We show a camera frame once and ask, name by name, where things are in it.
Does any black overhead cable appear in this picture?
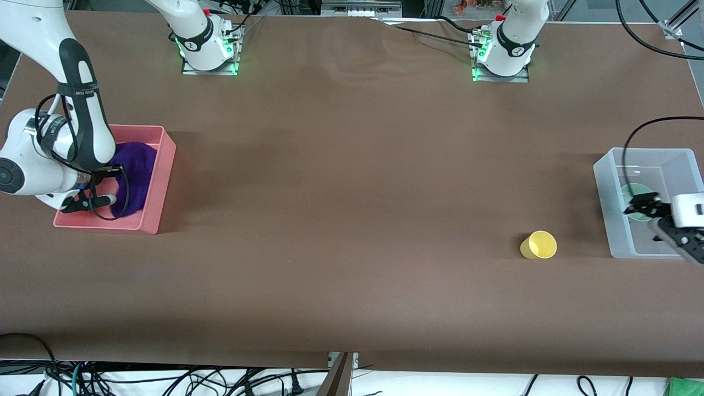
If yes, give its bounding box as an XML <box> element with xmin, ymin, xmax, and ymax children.
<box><xmin>615</xmin><ymin>0</ymin><xmax>704</xmax><ymax>61</ymax></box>

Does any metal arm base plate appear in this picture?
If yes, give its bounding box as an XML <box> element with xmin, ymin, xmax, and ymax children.
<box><xmin>471</xmin><ymin>30</ymin><xmax>531</xmax><ymax>84</ymax></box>
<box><xmin>180</xmin><ymin>25</ymin><xmax>243</xmax><ymax>76</ymax></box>

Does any grey equipment box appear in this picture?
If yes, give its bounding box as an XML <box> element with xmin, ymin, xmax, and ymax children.
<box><xmin>321</xmin><ymin>0</ymin><xmax>403</xmax><ymax>17</ymax></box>

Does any brown table cover sheet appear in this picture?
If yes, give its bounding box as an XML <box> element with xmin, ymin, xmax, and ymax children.
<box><xmin>0</xmin><ymin>11</ymin><xmax>704</xmax><ymax>378</ymax></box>

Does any translucent white plastic bin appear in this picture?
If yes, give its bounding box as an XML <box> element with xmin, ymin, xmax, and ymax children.
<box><xmin>593</xmin><ymin>147</ymin><xmax>704</xmax><ymax>259</ymax></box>

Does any wooden board edge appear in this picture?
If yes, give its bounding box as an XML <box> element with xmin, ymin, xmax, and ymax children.
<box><xmin>316</xmin><ymin>352</ymin><xmax>354</xmax><ymax>396</ymax></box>

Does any black base power cable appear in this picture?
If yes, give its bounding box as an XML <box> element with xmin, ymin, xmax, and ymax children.
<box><xmin>379</xmin><ymin>20</ymin><xmax>485</xmax><ymax>50</ymax></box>
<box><xmin>436</xmin><ymin>15</ymin><xmax>483</xmax><ymax>34</ymax></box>

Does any purple cloth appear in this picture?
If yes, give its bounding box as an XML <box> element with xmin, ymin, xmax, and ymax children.
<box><xmin>107</xmin><ymin>142</ymin><xmax>158</xmax><ymax>219</ymax></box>

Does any yellow plastic cup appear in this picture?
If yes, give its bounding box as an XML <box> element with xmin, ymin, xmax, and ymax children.
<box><xmin>520</xmin><ymin>230</ymin><xmax>558</xmax><ymax>260</ymax></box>

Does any pink plastic bin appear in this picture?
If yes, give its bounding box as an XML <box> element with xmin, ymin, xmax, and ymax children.
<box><xmin>53</xmin><ymin>125</ymin><xmax>177</xmax><ymax>235</ymax></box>

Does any green fabric item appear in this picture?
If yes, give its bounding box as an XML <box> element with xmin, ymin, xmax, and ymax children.
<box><xmin>664</xmin><ymin>377</ymin><xmax>704</xmax><ymax>396</ymax></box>

